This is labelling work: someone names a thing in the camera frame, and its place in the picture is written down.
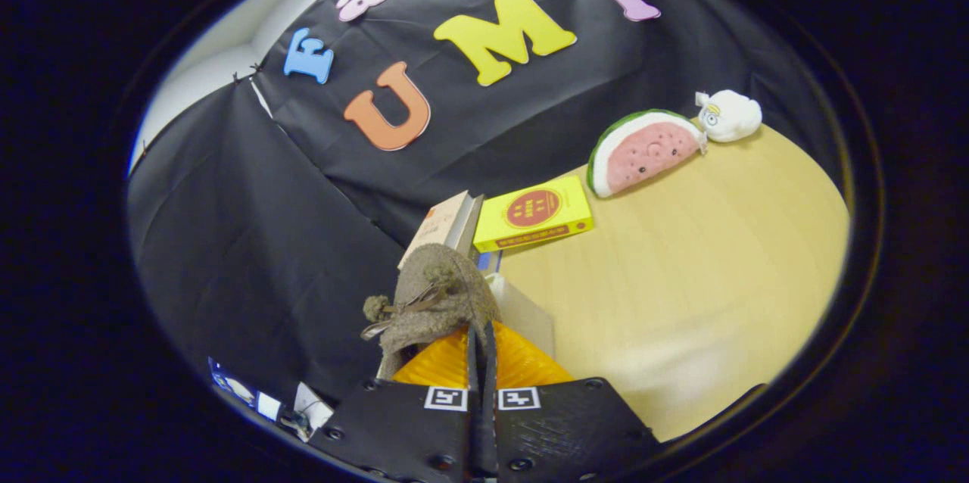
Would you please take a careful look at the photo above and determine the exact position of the brown fuzzy shoe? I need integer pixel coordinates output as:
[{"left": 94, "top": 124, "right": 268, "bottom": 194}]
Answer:
[{"left": 362, "top": 243, "right": 503, "bottom": 382}]

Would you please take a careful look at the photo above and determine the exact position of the laptop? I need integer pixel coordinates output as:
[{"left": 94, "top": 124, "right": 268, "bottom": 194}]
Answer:
[{"left": 208, "top": 357, "right": 282, "bottom": 422}]

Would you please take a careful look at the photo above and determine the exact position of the yellow book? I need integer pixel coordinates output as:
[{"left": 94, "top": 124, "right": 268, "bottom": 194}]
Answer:
[{"left": 473, "top": 176, "right": 595, "bottom": 254}]

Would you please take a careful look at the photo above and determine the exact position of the watermelon slice plush toy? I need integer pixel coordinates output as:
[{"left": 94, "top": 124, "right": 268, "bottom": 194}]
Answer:
[{"left": 586, "top": 109, "right": 708, "bottom": 199}]

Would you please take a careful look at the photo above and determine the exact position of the white side desk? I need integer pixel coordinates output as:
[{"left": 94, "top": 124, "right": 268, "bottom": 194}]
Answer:
[{"left": 280, "top": 382, "right": 335, "bottom": 444}]

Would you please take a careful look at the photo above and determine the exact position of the cream storage box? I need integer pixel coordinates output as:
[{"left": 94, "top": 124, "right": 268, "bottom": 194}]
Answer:
[{"left": 484, "top": 273, "right": 558, "bottom": 363}]

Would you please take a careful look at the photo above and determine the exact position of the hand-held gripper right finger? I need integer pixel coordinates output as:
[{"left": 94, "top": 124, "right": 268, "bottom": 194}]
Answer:
[{"left": 483, "top": 320, "right": 661, "bottom": 483}]

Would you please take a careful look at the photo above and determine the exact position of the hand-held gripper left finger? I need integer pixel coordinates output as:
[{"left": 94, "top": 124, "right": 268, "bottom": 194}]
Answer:
[{"left": 309, "top": 324, "right": 485, "bottom": 483}]

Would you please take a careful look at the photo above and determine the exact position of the grey book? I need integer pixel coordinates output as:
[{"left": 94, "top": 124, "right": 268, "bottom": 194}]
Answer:
[{"left": 447, "top": 194, "right": 486, "bottom": 257}]

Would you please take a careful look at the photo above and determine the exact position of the white plush toy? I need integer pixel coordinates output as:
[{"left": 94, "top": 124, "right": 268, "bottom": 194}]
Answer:
[{"left": 695, "top": 89, "right": 764, "bottom": 144}]

